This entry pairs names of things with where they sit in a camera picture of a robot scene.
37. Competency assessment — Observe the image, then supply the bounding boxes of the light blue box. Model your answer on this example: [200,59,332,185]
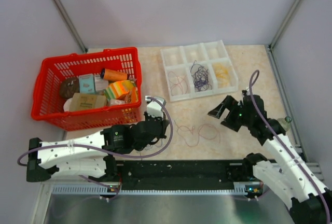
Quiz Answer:
[78,74,95,94]

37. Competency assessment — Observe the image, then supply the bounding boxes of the brown cardboard box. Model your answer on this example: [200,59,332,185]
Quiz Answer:
[69,93,107,111]

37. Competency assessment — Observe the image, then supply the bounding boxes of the aluminium frame post right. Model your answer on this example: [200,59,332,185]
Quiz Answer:
[268,0,304,52]

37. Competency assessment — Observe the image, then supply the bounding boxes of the aluminium frame post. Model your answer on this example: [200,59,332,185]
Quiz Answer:
[268,0,304,52]
[52,0,88,53]

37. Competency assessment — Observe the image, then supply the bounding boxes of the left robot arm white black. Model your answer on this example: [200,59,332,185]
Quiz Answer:
[26,113,169,183]

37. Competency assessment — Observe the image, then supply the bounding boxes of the rainbow striped box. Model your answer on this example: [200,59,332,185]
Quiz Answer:
[103,80,137,100]

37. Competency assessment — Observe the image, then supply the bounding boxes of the grey white box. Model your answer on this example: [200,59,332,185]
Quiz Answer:
[94,75,109,95]

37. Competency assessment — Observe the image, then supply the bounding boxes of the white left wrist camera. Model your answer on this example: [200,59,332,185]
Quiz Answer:
[145,95,166,118]

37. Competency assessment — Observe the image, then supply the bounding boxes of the purple cable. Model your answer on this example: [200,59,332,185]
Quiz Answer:
[190,60,213,92]

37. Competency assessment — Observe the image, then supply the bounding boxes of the pink cable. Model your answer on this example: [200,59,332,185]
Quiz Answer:
[168,71,189,95]
[173,120,221,148]

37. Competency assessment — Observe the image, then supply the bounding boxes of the orange cylinder can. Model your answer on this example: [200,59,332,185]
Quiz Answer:
[100,68,128,81]

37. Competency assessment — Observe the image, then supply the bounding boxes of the clear plastic bottle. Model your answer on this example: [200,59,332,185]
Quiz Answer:
[278,116,292,132]

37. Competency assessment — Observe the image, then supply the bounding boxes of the brown round cookie pack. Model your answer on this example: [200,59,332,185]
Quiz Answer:
[59,77,80,99]

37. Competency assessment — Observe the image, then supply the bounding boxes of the slotted grey cable duct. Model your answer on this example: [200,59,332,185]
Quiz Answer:
[51,184,268,195]

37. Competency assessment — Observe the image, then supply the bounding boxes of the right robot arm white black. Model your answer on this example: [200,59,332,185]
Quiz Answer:
[208,95,331,223]

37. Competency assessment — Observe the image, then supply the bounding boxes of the white compartment organizer tray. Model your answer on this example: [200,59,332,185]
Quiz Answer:
[160,40,239,102]

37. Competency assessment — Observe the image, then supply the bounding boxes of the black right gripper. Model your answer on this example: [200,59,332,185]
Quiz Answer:
[207,95,252,132]

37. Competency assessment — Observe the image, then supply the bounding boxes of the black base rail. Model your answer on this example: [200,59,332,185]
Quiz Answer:
[88,159,262,190]

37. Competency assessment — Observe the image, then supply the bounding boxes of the yellow cable in tray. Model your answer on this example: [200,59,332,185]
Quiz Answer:
[213,63,233,87]

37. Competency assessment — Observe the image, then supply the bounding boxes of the aluminium frame post left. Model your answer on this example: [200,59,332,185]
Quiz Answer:
[52,0,88,53]

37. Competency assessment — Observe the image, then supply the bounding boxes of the red plastic basket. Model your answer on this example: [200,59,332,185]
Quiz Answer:
[31,47,142,131]

